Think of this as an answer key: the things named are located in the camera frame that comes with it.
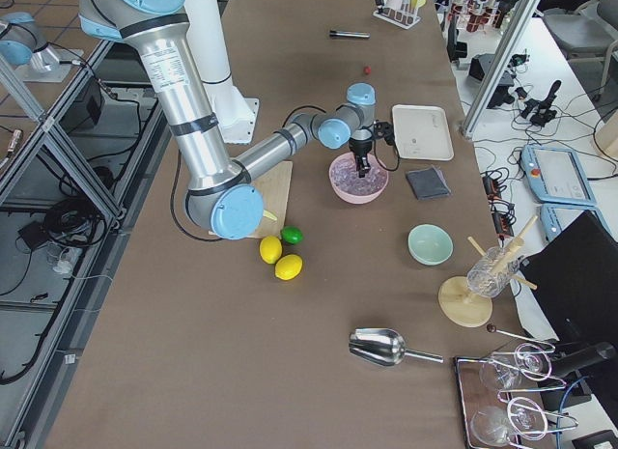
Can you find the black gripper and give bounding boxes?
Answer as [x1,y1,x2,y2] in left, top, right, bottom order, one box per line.
[348,121,396,176]

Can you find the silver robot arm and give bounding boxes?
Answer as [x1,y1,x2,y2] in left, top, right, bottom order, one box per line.
[79,0,376,239]

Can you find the pink bowl of ice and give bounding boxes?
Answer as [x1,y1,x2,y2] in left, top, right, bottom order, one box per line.
[328,153,389,205]

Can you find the white cup rack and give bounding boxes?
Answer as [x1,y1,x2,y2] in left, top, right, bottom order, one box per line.
[373,0,422,30]

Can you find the metal ice scoop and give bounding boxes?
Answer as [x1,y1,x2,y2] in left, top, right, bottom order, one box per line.
[349,328,444,367]

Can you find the grey folded cloth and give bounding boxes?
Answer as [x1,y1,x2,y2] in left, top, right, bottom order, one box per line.
[406,166,451,200]

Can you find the cream rabbit tray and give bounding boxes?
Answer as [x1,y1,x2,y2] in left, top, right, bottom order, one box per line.
[391,104,454,161]

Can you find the wooden cutting board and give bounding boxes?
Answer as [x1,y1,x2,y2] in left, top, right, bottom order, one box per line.
[209,161,293,239]

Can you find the green lime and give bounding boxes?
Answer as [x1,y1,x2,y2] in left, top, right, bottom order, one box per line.
[280,226,304,245]

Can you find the green ceramic bowl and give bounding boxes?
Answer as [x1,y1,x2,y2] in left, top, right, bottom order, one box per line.
[407,224,454,266]

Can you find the yellow plastic knife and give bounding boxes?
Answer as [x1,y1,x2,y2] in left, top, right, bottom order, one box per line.
[263,210,278,222]

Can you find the yellow lemon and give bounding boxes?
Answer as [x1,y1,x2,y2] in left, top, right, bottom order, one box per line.
[274,254,303,281]
[259,236,283,265]

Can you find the steel muddler black tip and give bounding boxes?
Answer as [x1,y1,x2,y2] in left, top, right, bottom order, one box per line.
[328,29,371,40]

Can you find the clear glass mug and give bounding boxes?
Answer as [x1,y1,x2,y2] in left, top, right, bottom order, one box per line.
[466,247,520,298]

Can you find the wooden mug tree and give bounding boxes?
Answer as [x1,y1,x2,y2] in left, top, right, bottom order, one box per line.
[438,215,538,327]

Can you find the blue teach pendant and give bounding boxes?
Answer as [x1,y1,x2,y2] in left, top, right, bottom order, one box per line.
[540,203,598,242]
[520,145,597,206]

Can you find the wine glass rack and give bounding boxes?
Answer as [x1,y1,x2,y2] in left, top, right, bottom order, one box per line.
[454,340,578,448]

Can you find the white camera pillar base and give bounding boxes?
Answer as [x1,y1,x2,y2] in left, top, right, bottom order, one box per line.
[184,0,259,145]

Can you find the aluminium frame post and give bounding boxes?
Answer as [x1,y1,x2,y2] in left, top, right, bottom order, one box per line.
[460,0,540,140]

